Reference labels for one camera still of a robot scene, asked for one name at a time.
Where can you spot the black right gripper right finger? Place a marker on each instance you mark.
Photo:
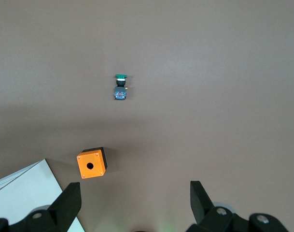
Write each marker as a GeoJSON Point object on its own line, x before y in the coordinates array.
{"type": "Point", "coordinates": [204, 210]}

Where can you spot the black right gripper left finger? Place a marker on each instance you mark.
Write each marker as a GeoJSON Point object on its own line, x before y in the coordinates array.
{"type": "Point", "coordinates": [62, 210]}

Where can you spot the green mushroom push button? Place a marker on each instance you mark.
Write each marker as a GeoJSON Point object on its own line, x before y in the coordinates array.
{"type": "Point", "coordinates": [120, 89]}

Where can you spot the white plastic tray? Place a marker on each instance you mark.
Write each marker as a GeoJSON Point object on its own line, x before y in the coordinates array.
{"type": "Point", "coordinates": [23, 186]}

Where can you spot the orange button enclosure box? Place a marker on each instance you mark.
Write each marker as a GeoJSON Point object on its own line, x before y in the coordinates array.
{"type": "Point", "coordinates": [90, 166]}

